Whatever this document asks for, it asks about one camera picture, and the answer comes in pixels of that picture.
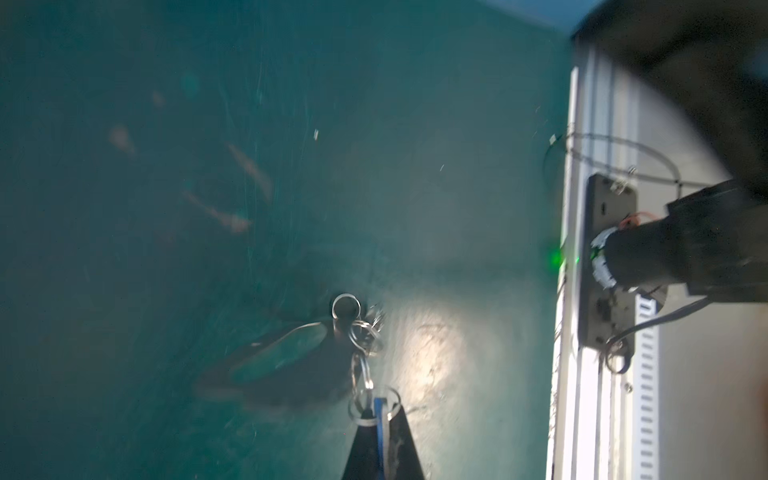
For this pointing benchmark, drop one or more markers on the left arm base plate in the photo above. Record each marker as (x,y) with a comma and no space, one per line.
(605,308)

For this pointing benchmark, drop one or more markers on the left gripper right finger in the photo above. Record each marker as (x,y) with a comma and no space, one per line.
(402,460)

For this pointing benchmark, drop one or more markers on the aluminium rail base front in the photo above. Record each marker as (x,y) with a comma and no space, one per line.
(631,399)

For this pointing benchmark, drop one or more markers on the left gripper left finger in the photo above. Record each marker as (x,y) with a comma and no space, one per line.
(363,460)

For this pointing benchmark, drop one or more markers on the silver key blue head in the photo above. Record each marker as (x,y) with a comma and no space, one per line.
(380,432)

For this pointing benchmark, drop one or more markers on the metal keyring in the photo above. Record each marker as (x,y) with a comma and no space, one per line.
(371,404)

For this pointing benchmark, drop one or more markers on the metal key holder plate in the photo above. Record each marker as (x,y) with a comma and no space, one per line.
(296,367)

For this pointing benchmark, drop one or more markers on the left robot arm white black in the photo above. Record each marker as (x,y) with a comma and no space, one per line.
(480,123)

